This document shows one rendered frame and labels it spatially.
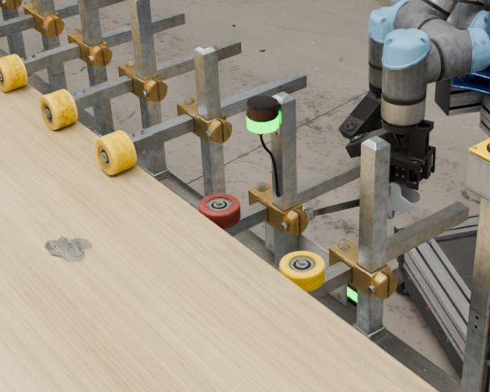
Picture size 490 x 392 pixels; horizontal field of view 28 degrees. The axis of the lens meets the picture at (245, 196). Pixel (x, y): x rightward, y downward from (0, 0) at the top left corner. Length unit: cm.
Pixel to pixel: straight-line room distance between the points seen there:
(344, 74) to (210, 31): 83
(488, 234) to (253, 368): 41
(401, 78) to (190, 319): 53
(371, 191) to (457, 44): 28
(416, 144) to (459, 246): 130
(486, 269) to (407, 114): 31
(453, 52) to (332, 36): 317
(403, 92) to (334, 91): 265
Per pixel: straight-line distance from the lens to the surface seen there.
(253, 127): 178
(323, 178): 203
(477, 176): 145
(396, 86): 165
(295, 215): 190
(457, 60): 168
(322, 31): 489
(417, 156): 171
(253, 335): 158
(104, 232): 184
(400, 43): 162
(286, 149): 185
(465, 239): 301
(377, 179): 166
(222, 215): 185
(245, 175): 370
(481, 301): 158
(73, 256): 178
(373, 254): 174
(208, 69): 199
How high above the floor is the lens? 193
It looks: 33 degrees down
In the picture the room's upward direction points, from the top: 3 degrees counter-clockwise
